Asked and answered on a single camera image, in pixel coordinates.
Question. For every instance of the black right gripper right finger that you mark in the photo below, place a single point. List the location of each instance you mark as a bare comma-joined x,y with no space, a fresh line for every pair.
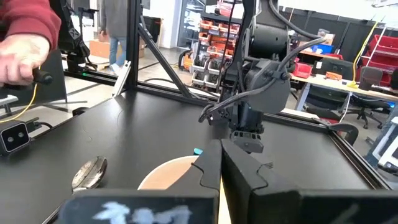
264,205

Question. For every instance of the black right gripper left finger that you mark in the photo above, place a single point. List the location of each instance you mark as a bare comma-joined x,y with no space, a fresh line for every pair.
186,205

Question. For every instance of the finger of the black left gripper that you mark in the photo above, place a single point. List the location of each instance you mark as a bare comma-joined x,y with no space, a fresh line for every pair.
256,141
242,138

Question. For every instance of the metal spoon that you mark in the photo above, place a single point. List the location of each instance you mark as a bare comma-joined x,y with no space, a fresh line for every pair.
90,174

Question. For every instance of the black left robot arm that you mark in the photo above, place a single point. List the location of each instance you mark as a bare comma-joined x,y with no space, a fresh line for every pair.
267,40

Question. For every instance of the beige round plate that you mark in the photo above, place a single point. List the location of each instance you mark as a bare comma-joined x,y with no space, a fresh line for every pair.
168,174

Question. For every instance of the shelf rack with bins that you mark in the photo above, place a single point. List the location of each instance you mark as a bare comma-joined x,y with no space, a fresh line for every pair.
214,43

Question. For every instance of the wooden workbench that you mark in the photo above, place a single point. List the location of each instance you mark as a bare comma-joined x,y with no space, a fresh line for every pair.
326,82

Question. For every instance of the black table clamp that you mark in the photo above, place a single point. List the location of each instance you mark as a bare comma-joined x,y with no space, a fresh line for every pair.
345,129

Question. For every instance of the orange tool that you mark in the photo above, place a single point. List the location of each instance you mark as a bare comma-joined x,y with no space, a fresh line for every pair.
333,75

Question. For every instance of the blue bin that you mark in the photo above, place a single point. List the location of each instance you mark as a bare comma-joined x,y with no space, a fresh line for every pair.
321,48

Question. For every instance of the black equipment case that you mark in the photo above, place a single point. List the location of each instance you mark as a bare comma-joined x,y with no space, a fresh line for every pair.
335,65

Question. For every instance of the black office chair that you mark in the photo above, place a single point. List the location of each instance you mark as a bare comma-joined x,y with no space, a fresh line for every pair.
370,102

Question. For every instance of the red bin stack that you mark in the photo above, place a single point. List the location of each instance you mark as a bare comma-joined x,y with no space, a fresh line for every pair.
385,46

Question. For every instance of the person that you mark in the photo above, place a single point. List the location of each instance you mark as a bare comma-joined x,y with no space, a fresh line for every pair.
113,25
28,15

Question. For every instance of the cardboard box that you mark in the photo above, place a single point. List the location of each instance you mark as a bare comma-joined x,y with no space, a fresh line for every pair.
99,48

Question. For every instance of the person's hand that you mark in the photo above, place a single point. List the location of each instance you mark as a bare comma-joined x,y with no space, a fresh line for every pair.
18,59

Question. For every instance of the black diagonal frame strut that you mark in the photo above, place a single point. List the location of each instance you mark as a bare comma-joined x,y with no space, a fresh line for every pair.
164,62

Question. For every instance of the black table frame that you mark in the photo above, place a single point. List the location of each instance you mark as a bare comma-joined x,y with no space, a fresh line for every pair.
357,161

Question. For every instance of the white bracket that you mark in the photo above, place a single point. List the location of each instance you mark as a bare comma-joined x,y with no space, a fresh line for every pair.
121,79

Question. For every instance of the black frame post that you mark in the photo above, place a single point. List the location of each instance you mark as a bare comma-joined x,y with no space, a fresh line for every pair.
133,43

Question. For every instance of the black depth camera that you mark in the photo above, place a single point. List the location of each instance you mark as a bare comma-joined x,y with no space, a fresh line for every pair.
14,137

